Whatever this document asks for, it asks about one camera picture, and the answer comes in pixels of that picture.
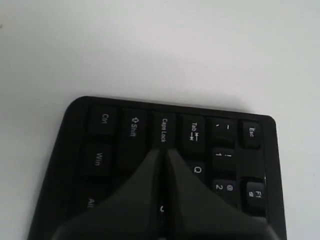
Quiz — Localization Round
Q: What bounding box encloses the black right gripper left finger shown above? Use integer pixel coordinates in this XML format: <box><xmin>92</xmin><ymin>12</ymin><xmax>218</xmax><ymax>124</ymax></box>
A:
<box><xmin>52</xmin><ymin>149</ymin><xmax>162</xmax><ymax>240</ymax></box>

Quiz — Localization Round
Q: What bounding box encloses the black acer keyboard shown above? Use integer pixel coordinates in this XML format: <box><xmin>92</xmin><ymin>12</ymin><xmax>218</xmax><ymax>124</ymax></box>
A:
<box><xmin>28</xmin><ymin>96</ymin><xmax>287</xmax><ymax>240</ymax></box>

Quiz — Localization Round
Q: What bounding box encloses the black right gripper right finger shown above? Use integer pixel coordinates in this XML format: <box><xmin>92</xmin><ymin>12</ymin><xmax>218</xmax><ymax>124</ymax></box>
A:
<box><xmin>166</xmin><ymin>149</ymin><xmax>278</xmax><ymax>240</ymax></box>

